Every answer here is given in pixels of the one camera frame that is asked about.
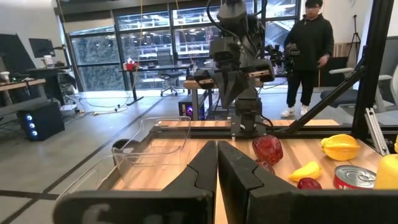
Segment silver aluminium bar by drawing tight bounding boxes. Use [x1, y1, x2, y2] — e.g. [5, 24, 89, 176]
[364, 107, 390, 156]

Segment small red round fruit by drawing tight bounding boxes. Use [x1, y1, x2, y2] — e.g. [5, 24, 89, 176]
[297, 177, 323, 190]

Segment black standing desk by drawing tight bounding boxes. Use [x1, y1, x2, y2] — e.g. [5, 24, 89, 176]
[119, 63, 193, 106]

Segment black camera rig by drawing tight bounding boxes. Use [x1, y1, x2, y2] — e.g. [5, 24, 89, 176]
[266, 43, 301, 77]

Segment computer tower blue lights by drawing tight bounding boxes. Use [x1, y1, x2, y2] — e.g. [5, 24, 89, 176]
[17, 102, 65, 142]

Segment dark red fig-shaped fruit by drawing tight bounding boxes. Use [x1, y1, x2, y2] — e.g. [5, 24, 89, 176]
[256, 159, 276, 175]

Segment black desk monitor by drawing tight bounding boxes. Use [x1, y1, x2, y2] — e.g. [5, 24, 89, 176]
[28, 37, 56, 59]

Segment grey office chair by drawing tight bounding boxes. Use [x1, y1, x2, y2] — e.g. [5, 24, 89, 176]
[320, 63, 398, 121]

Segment red tissue box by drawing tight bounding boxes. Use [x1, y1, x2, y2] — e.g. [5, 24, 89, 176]
[123, 57, 140, 72]

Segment person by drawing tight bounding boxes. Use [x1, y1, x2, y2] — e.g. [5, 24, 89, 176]
[281, 0, 335, 118]

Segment black tripod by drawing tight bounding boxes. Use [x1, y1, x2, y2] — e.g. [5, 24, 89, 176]
[346, 14, 363, 60]

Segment tin can red label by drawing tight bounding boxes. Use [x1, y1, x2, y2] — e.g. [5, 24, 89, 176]
[333, 164, 377, 190]

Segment wide clear plastic bin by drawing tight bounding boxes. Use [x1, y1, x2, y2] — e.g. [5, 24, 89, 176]
[111, 115, 192, 187]

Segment yellow toy banana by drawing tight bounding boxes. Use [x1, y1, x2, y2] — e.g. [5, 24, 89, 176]
[288, 161, 323, 183]

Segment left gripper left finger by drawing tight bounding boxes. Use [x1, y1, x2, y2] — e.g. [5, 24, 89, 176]
[52, 139, 218, 224]

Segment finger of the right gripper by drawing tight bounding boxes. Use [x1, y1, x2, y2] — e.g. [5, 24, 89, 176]
[218, 71, 234, 109]
[233, 70, 250, 109]

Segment wooden workbench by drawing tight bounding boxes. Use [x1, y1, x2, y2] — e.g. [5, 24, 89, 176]
[183, 77, 218, 122]

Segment dark red lumpy fruit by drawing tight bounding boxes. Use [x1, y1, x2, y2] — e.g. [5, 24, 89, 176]
[252, 134, 284, 166]

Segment black office chair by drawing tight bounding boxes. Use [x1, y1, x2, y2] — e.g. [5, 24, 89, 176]
[157, 49, 186, 97]

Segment yellow toy starfruit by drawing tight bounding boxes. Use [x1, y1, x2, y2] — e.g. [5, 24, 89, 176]
[320, 134, 361, 162]

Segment computer tower purple light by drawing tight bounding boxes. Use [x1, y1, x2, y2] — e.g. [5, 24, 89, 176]
[178, 95, 208, 121]

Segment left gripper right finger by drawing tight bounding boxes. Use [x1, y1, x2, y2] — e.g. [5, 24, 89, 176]
[217, 139, 398, 224]

